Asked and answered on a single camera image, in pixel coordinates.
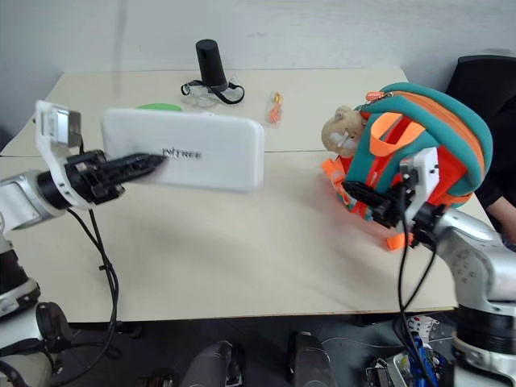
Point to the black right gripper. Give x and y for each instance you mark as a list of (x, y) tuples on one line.
[(393, 207)]

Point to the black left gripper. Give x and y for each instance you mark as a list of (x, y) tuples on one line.
[(86, 177)]

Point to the white rectangular box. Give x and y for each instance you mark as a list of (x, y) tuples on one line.
[(209, 133)]

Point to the orange and teal backpack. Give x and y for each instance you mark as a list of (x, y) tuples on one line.
[(439, 133)]

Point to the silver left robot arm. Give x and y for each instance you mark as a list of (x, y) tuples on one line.
[(24, 199)]

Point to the person's black sleeved forearm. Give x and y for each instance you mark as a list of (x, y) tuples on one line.
[(502, 161)]

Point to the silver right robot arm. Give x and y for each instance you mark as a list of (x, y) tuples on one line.
[(475, 258)]

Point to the person's bare hand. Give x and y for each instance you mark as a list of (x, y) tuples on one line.
[(504, 217)]

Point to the green round disc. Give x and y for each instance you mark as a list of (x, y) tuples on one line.
[(158, 106)]

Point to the beige plush toy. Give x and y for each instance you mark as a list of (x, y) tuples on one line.
[(342, 129)]

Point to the small orange packet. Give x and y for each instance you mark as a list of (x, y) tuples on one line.
[(275, 111)]

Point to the black cylinder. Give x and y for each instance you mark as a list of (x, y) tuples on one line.
[(210, 62)]

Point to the black office chair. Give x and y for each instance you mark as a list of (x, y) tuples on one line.
[(483, 76)]

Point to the dark rounded shape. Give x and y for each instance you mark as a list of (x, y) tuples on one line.
[(213, 364), (310, 360)]

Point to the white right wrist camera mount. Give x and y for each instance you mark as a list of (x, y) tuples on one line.
[(425, 177)]

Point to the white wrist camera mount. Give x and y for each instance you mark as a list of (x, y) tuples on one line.
[(52, 133), (425, 177)]

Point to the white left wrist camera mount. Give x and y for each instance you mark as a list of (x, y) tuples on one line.
[(52, 133)]

